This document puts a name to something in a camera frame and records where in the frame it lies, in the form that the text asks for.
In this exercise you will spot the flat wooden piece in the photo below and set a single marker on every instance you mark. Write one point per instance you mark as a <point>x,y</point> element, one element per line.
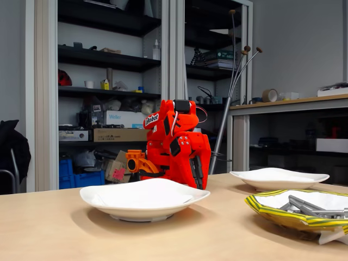
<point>110,50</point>

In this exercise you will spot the small yellow carton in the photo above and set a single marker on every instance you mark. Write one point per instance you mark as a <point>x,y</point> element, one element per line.
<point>105,85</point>

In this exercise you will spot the white square plate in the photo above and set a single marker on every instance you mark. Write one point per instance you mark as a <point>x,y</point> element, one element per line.
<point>141,213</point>
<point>240,174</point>

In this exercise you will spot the black flexible tripod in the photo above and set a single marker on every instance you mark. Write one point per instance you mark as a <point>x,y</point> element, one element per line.
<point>197,55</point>

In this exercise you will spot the orange table clamp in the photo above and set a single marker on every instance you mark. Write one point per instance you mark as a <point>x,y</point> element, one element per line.
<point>136,157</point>

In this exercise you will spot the small blue box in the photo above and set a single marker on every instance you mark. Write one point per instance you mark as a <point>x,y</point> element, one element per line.
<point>140,89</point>

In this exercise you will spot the white plastic bag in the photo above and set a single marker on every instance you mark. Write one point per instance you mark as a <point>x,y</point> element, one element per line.
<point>112,105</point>

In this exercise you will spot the black jacket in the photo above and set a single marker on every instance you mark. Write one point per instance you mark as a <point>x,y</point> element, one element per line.
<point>13,146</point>

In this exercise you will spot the small red object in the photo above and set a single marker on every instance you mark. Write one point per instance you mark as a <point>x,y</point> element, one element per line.
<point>335,133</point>

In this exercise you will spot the long brown carton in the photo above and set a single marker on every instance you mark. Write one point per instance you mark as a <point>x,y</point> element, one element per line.
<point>119,135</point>

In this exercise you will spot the cardboard box pink sticker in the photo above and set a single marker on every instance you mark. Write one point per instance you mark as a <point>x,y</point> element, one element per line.
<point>112,168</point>

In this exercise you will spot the white printed flat box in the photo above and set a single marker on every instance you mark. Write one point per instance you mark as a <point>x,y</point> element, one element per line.
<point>73,136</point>

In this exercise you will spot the metal frame chair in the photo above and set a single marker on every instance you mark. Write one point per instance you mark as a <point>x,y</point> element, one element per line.
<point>14,163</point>

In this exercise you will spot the dark grey small object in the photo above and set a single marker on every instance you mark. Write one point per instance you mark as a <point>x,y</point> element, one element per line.
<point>78,45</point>

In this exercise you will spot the red black helmet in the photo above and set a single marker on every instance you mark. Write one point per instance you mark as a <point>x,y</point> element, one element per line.
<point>65,79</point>

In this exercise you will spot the white Weller box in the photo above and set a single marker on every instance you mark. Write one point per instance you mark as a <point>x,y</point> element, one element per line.
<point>127,118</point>

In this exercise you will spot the tall blue plastic crate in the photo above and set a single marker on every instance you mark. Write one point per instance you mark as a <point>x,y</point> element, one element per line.
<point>65,171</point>

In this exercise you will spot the white plastic bottle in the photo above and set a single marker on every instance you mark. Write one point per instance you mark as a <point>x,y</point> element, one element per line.
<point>156,53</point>

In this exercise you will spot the crumpled clear plastic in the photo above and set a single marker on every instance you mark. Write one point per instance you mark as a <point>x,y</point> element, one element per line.
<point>121,86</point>

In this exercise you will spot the short bolt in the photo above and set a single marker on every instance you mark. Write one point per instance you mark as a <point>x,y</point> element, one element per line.
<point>345,213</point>

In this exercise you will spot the brown tape roll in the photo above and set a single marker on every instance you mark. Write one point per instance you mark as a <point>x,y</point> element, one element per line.
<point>264,95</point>

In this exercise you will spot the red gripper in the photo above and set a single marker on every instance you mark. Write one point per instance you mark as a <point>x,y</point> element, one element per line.
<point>200,148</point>

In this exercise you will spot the red robot arm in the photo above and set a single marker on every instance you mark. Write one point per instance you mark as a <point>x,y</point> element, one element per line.
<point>187,119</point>

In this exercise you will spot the low blue plastic crate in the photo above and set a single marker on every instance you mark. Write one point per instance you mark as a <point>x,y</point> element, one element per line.
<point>89,179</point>

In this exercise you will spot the stack of books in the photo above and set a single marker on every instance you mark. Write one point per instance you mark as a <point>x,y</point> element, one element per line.
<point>221,63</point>

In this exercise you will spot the brown cardboard tube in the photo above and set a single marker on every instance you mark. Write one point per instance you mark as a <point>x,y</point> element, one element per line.
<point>109,73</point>

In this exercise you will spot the grey workbench wooden top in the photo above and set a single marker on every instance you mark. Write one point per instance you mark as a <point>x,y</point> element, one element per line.
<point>326,104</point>

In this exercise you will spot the small blue object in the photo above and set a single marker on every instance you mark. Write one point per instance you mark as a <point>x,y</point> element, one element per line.
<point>257,100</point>

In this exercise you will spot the small white box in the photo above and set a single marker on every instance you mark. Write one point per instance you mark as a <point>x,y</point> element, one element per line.
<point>292,95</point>

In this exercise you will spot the white tray with parts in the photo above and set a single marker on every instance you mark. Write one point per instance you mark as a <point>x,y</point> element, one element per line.
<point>331,93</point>

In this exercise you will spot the white paper cup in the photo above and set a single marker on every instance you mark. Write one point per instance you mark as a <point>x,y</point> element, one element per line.
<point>89,84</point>

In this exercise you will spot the white soft lump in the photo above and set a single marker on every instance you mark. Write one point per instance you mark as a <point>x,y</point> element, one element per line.
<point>147,107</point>

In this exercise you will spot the grey open storage cabinet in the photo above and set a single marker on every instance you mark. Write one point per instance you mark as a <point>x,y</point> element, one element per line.
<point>176,27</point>
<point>43,81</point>

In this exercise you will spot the yellow black striped paper plate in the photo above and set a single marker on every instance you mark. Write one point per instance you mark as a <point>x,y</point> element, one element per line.
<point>274,213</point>

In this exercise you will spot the black hand tool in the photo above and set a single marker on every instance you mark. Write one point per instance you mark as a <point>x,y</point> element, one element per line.
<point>108,126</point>

